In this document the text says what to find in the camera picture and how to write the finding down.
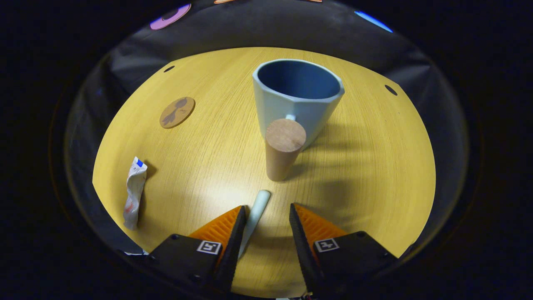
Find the white toothpaste tube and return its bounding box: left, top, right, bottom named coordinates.
left=123, top=157, right=148, bottom=230

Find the wooden desktop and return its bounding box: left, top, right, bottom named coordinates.
left=92, top=47, right=436, bottom=298

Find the round wooden coaster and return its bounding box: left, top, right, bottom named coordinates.
left=159, top=97, right=196, bottom=129

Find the pale green toothbrush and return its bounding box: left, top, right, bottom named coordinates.
left=238, top=190, right=271, bottom=259

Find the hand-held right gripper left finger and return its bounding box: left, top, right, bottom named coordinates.
left=146, top=205, right=247, bottom=294

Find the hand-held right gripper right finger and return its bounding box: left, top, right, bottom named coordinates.
left=289, top=203, right=398, bottom=296

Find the pale blue cup wooden handle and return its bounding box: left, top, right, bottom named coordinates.
left=252, top=58, right=345, bottom=182

